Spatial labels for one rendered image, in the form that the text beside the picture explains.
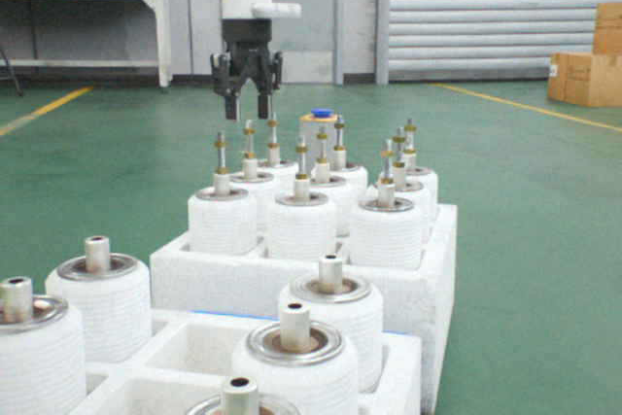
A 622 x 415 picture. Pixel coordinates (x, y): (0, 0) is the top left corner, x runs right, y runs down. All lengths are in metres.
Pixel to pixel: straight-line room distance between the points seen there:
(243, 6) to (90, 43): 5.07
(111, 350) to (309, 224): 0.33
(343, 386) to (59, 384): 0.24
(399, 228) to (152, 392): 0.39
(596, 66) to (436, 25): 2.02
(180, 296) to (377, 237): 0.28
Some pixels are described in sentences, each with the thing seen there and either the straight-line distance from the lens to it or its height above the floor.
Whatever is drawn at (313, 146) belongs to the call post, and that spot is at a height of 0.26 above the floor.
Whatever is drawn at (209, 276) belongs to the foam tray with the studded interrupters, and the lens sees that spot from 0.97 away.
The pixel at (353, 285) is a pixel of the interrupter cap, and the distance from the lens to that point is 0.66.
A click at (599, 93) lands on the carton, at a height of 0.08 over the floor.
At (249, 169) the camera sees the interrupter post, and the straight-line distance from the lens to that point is 1.11.
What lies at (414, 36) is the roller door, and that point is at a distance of 6.21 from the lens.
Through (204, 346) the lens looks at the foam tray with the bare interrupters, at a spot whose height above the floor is 0.15.
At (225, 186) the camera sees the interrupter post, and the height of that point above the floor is 0.27.
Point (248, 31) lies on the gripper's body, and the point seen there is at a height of 0.48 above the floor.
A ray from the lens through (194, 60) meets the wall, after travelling 6.04.
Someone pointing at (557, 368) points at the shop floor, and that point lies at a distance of 1.13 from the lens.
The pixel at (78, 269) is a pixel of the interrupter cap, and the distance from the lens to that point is 0.74.
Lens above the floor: 0.49
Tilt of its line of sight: 12 degrees down
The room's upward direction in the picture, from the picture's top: straight up
